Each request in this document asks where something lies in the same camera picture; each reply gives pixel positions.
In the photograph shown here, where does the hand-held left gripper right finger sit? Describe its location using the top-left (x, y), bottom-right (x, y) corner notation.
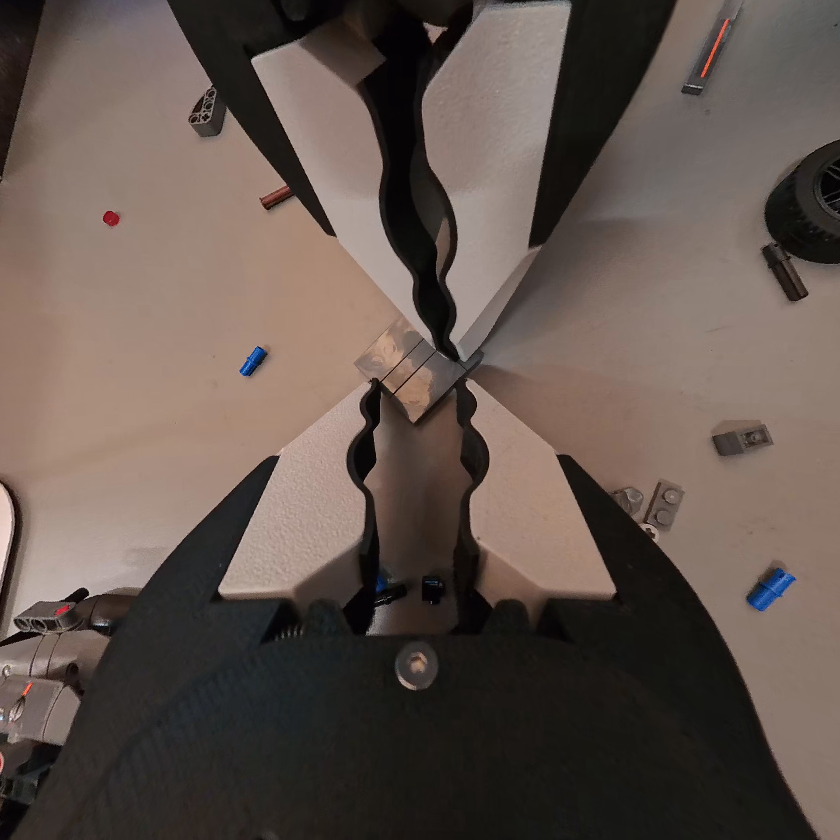
top-left (454, 379), bottom-right (619, 635)

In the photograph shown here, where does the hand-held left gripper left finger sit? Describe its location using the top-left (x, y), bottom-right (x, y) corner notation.
top-left (217, 379), bottom-right (383, 635)

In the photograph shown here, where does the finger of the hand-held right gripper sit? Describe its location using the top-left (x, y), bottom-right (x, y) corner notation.
top-left (420, 0), bottom-right (572, 360)
top-left (250, 15), bottom-right (456, 358)

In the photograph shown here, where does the grey lego tile assembly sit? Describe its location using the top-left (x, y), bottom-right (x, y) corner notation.
top-left (354, 317), bottom-right (485, 426)

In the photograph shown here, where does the grey lego slope brick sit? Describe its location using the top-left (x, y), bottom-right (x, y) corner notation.
top-left (712, 420), bottom-right (775, 458)

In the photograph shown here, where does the black lego wheel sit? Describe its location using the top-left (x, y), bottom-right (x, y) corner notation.
top-left (763, 139), bottom-right (840, 265)

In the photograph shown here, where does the dark grey lego axle pin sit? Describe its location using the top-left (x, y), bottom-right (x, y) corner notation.
top-left (761, 241), bottom-right (809, 303)

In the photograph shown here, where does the grey lego car model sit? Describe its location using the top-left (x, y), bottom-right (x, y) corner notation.
top-left (0, 586), bottom-right (142, 808)

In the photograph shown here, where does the grey tile with orange stripe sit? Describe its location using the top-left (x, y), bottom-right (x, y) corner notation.
top-left (681, 0), bottom-right (746, 97)

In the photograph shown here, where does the grey bent technic beam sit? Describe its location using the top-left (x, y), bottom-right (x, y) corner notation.
top-left (187, 87), bottom-right (227, 139)

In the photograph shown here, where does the white adjustable stand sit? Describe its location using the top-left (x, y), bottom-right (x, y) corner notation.
top-left (0, 480), bottom-right (19, 611)

